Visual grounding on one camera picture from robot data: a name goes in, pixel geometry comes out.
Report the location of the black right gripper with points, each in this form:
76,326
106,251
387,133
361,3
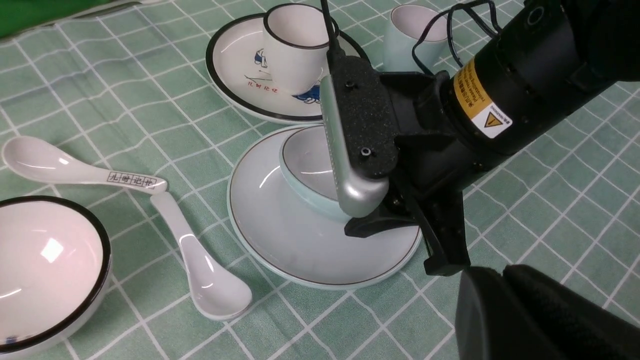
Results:
433,166

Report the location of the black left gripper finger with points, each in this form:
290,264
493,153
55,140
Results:
523,314

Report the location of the pale blue bowl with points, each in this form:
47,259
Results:
305,163

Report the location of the pale blue cup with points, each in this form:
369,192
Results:
405,26

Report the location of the plain white ceramic spoon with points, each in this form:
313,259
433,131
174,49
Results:
216,293

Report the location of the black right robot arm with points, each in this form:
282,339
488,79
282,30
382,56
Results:
551,59

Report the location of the pale blue plate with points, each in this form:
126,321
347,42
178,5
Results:
295,242

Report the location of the white cup black rim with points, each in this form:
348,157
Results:
295,44

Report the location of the white plate black rim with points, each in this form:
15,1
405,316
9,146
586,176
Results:
237,66

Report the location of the green checkered tablecloth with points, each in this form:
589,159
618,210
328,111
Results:
129,91

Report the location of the white bowl black rim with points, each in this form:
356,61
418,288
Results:
55,263

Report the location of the white spoon with label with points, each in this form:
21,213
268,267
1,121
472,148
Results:
39,161

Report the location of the green backdrop cloth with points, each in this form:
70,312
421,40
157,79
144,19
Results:
20,16

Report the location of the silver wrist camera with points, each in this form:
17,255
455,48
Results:
359,122

